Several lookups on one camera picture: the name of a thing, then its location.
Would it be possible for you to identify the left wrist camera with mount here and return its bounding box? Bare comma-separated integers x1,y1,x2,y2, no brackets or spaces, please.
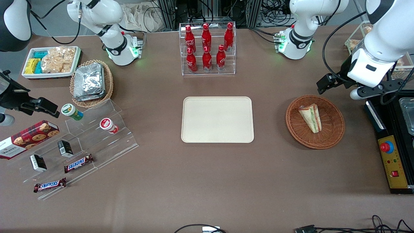
350,79,405,100

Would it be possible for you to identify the brown round wicker basket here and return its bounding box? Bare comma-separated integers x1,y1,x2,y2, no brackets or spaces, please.
286,94,345,150

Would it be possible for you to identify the clear plastic container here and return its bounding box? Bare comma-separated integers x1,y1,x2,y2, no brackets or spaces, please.
399,97,414,136

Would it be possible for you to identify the beige cloth bag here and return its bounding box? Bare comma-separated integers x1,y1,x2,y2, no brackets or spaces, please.
121,2,164,33

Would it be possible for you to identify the clear acrylic stepped shelf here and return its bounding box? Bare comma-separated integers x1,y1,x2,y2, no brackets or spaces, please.
8,98,140,200

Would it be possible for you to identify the triangle sandwich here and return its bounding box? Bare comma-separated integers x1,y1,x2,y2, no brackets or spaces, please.
298,104,323,134

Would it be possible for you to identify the small black box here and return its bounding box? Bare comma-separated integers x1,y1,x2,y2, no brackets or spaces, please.
57,139,74,158
30,154,48,172

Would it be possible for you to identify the clear box with snacks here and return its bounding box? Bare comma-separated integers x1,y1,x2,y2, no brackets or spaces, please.
344,20,414,80

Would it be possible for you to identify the clear bag of crackers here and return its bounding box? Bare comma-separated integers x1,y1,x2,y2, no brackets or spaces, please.
41,46,77,74

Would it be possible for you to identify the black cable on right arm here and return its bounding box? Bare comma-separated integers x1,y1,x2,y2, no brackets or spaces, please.
30,0,82,45

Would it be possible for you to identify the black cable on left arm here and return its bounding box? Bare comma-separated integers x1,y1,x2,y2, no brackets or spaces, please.
322,11,367,83

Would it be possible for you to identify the beige plastic tray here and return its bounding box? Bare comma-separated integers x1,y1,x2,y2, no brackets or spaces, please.
181,96,255,144

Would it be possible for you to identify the snickers chocolate bar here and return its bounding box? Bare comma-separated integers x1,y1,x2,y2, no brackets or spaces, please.
64,154,94,173
33,177,67,193

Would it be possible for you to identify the yellow snack pack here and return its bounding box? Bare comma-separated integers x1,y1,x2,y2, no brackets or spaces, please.
25,58,40,74

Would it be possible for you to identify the light oval wicker basket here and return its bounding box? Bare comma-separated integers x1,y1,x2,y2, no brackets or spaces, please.
70,60,114,108

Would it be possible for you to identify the white rectangular snack tray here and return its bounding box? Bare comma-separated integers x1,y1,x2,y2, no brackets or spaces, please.
21,46,82,80

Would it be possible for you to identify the tangle of black cables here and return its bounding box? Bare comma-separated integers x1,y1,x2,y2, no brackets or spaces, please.
261,0,293,28

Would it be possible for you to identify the aluminium frame post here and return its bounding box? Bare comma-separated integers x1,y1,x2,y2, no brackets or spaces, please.
245,0,263,28
157,0,178,30

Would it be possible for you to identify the stack of silver foil packs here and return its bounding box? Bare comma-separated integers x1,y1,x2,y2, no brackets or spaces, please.
73,63,106,102

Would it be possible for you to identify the black cable with connector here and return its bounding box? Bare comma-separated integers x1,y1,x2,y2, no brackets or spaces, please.
294,215,414,233

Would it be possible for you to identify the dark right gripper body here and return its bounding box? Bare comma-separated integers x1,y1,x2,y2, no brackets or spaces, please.
0,70,32,111

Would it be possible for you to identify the red lidded snack cup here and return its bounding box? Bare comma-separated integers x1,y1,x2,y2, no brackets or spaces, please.
99,118,119,134

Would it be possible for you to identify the black control box yellow panel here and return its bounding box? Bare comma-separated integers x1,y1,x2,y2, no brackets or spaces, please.
365,96,414,195

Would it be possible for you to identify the green lidded snack cup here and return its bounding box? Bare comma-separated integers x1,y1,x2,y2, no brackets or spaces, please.
61,103,84,121

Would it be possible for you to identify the red tartan cookie box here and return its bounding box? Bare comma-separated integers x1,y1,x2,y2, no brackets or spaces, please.
0,120,60,160

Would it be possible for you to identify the red cola bottle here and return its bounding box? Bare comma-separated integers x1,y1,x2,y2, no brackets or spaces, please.
216,45,226,71
202,46,212,72
186,48,198,73
184,25,196,53
224,22,234,51
202,23,212,52

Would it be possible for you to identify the clear acrylic bottle rack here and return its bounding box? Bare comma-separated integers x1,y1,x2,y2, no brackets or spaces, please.
179,22,237,76

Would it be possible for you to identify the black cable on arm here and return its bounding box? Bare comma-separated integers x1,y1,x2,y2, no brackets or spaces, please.
30,0,82,45
322,11,367,83

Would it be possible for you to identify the black looped cable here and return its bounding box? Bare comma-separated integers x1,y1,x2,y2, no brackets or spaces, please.
174,224,227,233

